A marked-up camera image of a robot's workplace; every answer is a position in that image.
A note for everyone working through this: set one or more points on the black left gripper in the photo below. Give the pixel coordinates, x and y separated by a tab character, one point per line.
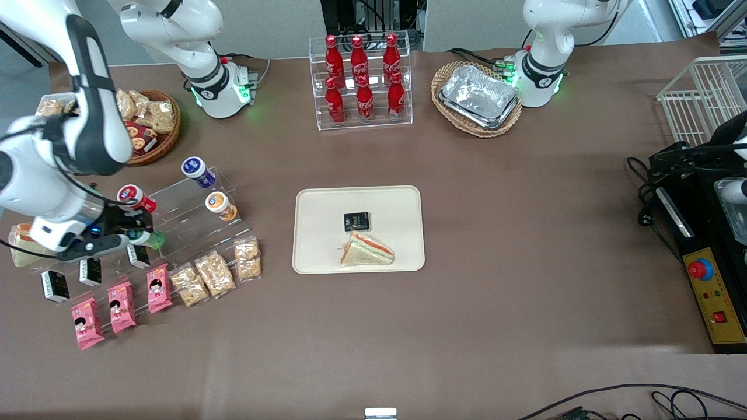
709	159

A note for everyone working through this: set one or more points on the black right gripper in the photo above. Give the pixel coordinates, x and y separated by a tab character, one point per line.
114	222

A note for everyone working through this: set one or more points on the green gum bottle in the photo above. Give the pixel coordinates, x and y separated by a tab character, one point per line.
153	239

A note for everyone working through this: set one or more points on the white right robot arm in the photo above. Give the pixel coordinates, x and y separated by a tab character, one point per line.
87	105

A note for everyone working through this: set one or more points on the red gum bottle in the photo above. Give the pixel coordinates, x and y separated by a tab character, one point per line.
139	198

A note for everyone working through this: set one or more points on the purple gum bottle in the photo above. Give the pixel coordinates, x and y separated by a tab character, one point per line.
197	171

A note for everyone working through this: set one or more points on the beige plastic tray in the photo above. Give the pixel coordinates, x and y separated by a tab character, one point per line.
318	233

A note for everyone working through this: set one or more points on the aluminium foil tray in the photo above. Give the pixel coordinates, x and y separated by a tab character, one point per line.
478	93

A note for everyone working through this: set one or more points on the black white-striped small box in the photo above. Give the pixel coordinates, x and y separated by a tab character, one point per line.
139	256
90	272
55	286

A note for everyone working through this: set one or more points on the clear acrylic stepped stand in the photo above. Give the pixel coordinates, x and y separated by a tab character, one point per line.
187	219

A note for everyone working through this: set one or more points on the pink snack pack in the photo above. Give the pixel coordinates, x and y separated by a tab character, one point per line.
87	324
159	287
121	307

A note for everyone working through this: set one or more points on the clear plastic container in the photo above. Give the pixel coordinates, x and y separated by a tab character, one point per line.
734	204

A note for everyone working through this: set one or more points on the wrapped rice crisp bar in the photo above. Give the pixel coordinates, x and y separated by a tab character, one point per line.
248	258
189	284
215	274

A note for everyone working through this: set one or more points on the orange-lid yogurt cup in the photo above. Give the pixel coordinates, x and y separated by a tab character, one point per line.
220	206

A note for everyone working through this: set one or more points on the red cookie box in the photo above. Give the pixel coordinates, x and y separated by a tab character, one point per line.
141	139

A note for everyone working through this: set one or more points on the brown wicker basket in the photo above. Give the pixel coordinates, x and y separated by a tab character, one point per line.
166	143

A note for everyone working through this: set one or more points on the wrapped triangular sandwich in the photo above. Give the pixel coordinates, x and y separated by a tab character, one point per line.
365	252
18	234

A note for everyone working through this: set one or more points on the clear-wrapped beige snack pack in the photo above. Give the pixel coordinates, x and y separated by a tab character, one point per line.
125	105
49	108
141	100
161	118

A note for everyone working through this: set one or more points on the black yellow control box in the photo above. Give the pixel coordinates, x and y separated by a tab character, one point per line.
715	297

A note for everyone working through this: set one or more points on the white plastic container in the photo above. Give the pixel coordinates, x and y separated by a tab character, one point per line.
58	95

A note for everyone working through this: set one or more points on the flat black snack pack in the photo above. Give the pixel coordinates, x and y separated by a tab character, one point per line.
356	221

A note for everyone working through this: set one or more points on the red cola bottle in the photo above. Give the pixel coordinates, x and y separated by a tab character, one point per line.
365	102
396	99
334	58
359	58
335	105
391	55

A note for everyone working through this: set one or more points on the light wicker basket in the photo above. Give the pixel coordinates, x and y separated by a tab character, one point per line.
446	73

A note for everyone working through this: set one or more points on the clear acrylic bottle rack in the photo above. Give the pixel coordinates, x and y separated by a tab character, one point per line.
378	119

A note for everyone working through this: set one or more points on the black equipment rack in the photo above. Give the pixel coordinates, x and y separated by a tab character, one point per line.
338	14

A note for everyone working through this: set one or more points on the small white block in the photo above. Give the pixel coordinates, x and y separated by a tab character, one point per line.
380	414

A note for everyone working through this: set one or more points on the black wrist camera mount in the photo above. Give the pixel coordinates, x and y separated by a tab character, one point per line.
93	249

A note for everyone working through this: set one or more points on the aluminium frame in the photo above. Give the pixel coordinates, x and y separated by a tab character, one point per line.
729	26

